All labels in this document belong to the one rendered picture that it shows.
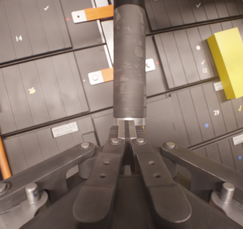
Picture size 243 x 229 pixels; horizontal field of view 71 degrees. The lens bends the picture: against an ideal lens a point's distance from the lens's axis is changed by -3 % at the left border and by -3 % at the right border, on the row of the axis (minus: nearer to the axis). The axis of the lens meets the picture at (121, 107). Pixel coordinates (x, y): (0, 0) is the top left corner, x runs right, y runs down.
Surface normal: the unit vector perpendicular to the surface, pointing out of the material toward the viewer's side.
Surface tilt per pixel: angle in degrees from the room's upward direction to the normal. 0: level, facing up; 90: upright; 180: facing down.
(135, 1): 11
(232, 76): 0
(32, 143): 0
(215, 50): 90
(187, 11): 0
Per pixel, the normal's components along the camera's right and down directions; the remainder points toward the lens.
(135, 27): 0.35, -0.04
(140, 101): 0.58, -0.04
